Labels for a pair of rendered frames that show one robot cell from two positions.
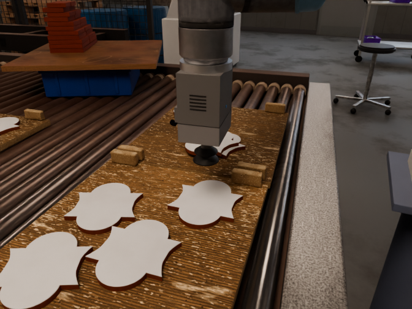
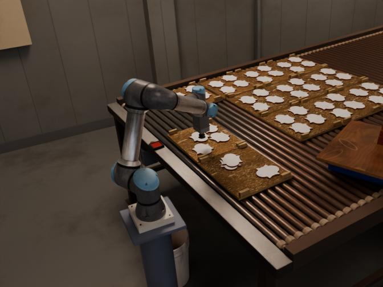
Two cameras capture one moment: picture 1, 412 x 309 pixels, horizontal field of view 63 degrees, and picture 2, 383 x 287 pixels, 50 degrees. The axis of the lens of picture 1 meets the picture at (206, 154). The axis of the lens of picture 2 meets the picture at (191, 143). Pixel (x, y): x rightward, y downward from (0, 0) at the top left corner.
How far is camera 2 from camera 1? 2.67 m
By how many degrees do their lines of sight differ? 109
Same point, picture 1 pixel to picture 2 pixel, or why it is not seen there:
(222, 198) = (200, 150)
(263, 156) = (211, 169)
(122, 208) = (214, 138)
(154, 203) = (213, 143)
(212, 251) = (188, 144)
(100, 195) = (224, 136)
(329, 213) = (177, 169)
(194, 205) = (203, 146)
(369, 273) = not seen: outside the picture
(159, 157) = (236, 151)
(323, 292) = (164, 155)
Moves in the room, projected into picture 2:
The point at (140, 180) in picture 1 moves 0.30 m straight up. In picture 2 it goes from (226, 145) to (224, 100)
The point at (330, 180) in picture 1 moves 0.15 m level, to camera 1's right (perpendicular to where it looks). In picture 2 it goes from (186, 179) to (167, 191)
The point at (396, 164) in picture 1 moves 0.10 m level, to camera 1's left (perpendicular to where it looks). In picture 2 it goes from (177, 217) to (191, 207)
